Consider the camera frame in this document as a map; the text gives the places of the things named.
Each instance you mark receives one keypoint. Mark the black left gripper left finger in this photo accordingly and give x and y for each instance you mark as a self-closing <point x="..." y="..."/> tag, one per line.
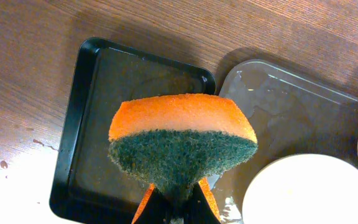
<point x="153" y="209"/>

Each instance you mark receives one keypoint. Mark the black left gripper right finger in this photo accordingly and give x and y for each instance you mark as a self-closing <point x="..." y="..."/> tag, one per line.
<point x="196" y="210"/>

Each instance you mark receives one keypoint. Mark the orange green scrub sponge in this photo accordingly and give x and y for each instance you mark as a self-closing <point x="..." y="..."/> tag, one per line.
<point x="174" y="142"/>

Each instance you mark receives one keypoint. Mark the black plastic tray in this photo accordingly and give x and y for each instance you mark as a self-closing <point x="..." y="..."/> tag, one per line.
<point x="87" y="186"/>

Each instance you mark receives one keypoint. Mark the brown serving tray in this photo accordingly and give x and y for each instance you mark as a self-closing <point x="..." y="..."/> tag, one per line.
<point x="291" y="115"/>

